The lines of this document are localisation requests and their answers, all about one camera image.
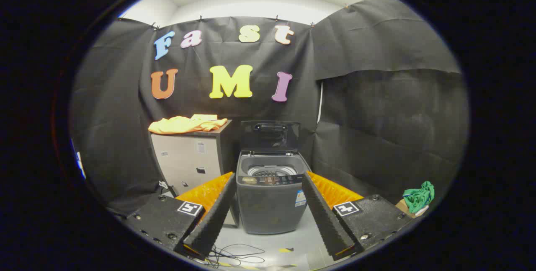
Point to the white and blue object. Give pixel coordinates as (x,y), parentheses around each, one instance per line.
(80,164)

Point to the green crumpled cloth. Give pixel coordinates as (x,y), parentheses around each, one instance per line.
(421,195)

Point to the brown cardboard box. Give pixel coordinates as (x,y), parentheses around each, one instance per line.
(403,208)

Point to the grey washing machine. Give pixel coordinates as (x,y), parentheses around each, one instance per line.
(268,208)

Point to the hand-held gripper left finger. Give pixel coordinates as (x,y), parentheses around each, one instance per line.
(215,216)

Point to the orange polo shirt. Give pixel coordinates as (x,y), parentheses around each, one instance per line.
(180,125)

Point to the grey filing cabinet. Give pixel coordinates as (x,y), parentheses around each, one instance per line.
(184,158)

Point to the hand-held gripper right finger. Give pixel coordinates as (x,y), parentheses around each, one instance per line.
(324,218)

